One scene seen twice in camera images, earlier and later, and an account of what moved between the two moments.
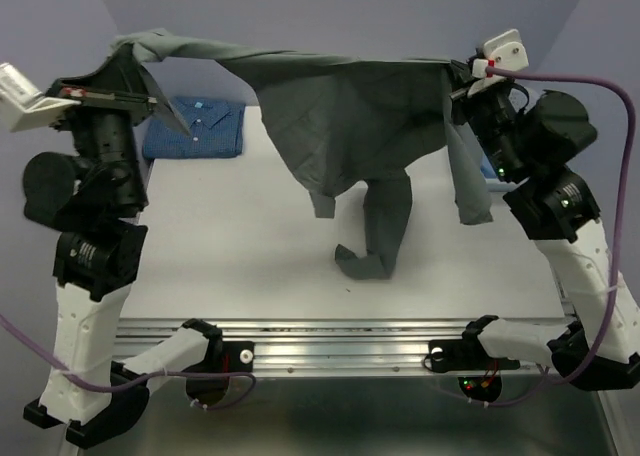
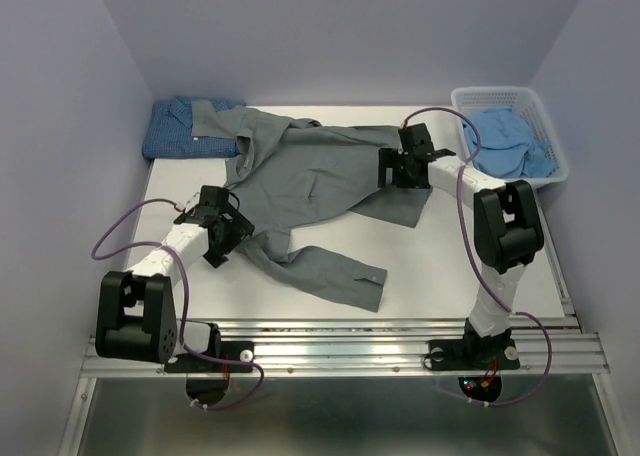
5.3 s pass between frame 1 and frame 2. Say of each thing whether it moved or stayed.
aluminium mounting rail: stayed
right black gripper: moved
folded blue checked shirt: stayed
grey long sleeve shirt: moved
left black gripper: moved
